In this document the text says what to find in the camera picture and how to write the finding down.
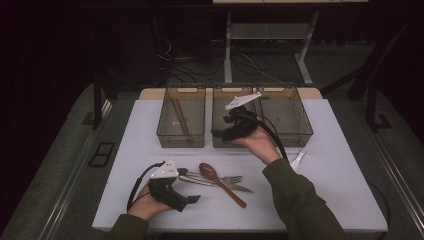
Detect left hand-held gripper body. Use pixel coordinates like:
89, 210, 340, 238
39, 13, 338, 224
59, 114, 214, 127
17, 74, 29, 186
148, 158, 189, 213

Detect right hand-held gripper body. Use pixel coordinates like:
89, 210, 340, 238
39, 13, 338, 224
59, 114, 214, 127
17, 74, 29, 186
219, 92, 263, 143

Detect clear grey plastic bin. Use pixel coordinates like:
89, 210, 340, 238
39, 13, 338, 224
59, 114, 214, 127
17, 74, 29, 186
255, 83, 314, 148
156, 83, 207, 149
211, 83, 260, 149

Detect brown wooden spoon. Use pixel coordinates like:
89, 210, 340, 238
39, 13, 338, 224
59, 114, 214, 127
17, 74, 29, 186
198, 162, 248, 210

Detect metal fork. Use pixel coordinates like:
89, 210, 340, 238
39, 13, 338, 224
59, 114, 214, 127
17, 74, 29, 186
181, 170, 243, 185

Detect metal forks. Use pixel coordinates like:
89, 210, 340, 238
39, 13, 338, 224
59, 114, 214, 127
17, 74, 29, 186
178, 174, 254, 195

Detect person's left hand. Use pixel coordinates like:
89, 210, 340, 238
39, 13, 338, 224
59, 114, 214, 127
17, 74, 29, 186
128, 184, 173, 222

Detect person's right hand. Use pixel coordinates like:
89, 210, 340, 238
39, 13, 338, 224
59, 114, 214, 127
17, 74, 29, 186
229, 124, 283, 166

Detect black metal stand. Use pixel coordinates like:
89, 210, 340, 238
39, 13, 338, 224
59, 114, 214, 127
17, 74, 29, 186
321, 18, 416, 132
92, 75, 105, 130

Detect right hand-held gripper cable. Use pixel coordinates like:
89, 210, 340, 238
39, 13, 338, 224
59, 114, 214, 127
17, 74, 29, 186
246, 113, 393, 240

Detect white metal desk frame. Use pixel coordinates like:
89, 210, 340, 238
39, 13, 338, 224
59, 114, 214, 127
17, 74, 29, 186
212, 0, 369, 86

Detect bundle of floor cables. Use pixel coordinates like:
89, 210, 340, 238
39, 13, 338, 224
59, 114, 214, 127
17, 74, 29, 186
154, 36, 294, 86

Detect black rectangular floor frame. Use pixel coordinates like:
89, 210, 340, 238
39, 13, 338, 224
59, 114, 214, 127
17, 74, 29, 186
88, 141, 116, 168

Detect metal floor rail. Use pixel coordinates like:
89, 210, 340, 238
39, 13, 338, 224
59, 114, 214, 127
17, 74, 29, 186
366, 129, 424, 229
41, 99, 113, 240

